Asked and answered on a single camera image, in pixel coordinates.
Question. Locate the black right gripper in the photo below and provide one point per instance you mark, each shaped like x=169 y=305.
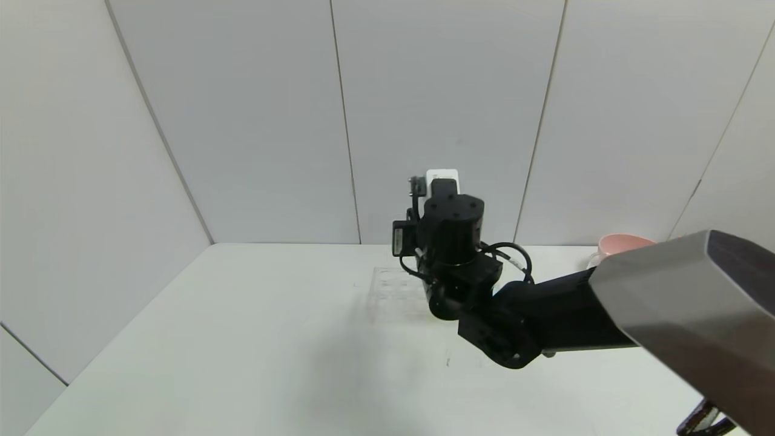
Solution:
x=401 y=237

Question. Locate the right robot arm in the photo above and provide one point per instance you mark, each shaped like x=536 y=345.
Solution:
x=545 y=315

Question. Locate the clear acrylic test tube rack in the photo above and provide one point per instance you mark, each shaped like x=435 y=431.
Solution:
x=393 y=293

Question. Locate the black box with white label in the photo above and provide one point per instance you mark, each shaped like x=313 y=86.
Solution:
x=404 y=239

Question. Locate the clear plastic measuring cup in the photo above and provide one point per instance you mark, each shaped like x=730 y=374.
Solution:
x=592 y=261

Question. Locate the pink plastic bowl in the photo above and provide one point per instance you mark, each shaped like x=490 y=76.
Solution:
x=617 y=245

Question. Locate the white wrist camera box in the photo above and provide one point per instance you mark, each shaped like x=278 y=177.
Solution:
x=442 y=174

